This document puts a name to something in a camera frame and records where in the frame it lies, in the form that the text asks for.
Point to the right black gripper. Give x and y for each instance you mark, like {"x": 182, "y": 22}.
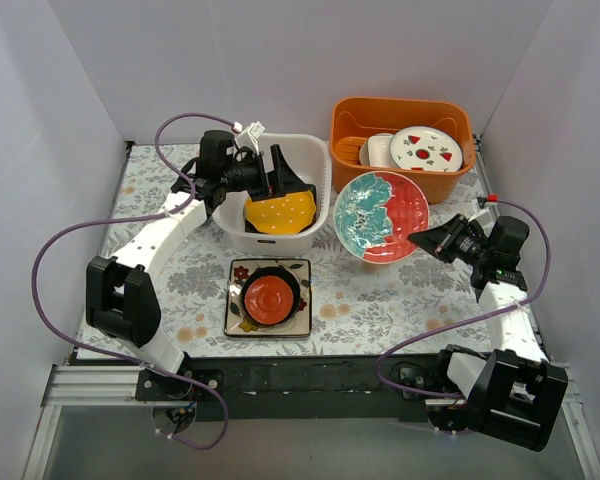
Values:
{"x": 448, "y": 238}

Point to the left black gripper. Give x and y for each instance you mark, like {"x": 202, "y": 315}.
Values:
{"x": 268, "y": 175}

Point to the black square floral plate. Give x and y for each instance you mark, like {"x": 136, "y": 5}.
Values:
{"x": 247, "y": 227}

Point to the yellow polka dot plate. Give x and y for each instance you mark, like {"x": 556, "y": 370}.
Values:
{"x": 280, "y": 212}

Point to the red rimmed round plate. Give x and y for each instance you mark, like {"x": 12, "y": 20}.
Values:
{"x": 375, "y": 213}

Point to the orange red small saucer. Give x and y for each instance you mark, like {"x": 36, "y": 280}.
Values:
{"x": 269, "y": 300}

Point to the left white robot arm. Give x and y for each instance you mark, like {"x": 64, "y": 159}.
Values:
{"x": 270, "y": 193}

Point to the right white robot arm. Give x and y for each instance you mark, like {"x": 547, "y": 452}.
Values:
{"x": 515, "y": 393}

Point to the white plastic bin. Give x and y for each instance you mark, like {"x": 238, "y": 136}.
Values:
{"x": 309, "y": 158}

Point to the round white dish in bin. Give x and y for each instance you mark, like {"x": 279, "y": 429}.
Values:
{"x": 364, "y": 154}

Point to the orange plastic bin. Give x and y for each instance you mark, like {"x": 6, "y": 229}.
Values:
{"x": 356, "y": 119}

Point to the floral table mat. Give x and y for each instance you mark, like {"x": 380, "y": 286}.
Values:
{"x": 357, "y": 308}

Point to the black bowl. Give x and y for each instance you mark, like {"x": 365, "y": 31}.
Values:
{"x": 279, "y": 272}

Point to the white watermelon pattern plate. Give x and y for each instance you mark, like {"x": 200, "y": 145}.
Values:
{"x": 421, "y": 148}

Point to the square cream floral plate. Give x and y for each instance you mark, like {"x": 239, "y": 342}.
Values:
{"x": 239, "y": 324}

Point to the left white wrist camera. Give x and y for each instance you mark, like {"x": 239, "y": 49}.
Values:
{"x": 247, "y": 136}

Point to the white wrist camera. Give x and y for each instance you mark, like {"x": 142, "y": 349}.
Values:
{"x": 485, "y": 212}
{"x": 247, "y": 136}

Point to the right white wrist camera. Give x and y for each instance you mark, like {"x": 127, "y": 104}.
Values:
{"x": 485, "y": 212}

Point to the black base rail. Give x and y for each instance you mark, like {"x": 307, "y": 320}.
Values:
{"x": 298, "y": 387}

